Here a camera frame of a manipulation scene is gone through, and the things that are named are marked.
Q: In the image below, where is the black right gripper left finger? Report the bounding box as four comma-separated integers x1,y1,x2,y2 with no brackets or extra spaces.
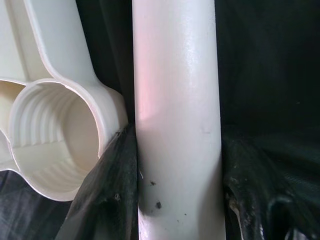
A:
53,124,140,240

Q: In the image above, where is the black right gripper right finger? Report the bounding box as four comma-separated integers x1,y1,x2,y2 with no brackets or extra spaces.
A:
221,124,320,240

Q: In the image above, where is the white plastic table leg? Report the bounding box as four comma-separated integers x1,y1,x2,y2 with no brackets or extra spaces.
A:
131,0,227,240

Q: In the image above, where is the white plastic children table top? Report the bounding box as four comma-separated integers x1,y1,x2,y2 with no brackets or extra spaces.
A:
0,0,130,202

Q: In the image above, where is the black table cloth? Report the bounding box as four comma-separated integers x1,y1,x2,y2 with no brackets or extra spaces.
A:
0,0,320,240

